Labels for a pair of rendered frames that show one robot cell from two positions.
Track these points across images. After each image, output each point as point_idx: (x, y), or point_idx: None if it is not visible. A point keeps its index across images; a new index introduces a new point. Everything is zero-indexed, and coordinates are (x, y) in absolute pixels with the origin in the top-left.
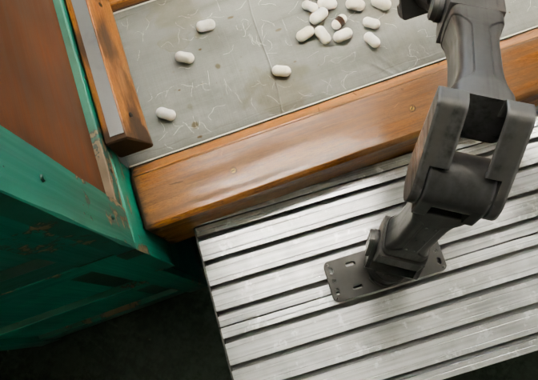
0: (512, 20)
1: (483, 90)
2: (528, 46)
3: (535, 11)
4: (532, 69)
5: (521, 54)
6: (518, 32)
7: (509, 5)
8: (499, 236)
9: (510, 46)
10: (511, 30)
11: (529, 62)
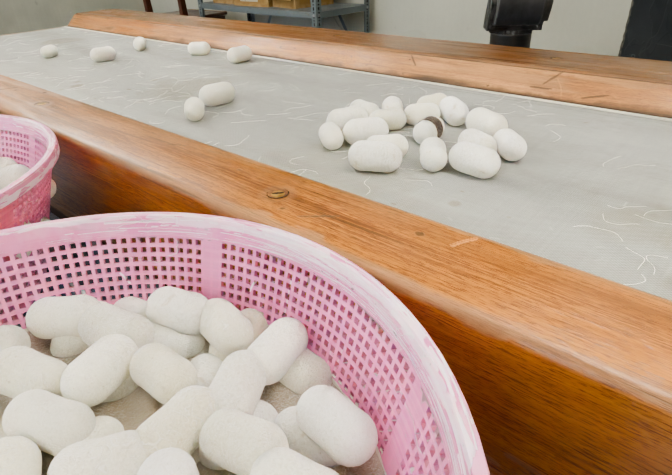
0: (594, 118)
1: None
2: (639, 75)
3: (541, 109)
4: (665, 68)
5: (662, 75)
6: (607, 109)
7: (572, 125)
8: None
9: (670, 84)
10: (612, 115)
11: (661, 70)
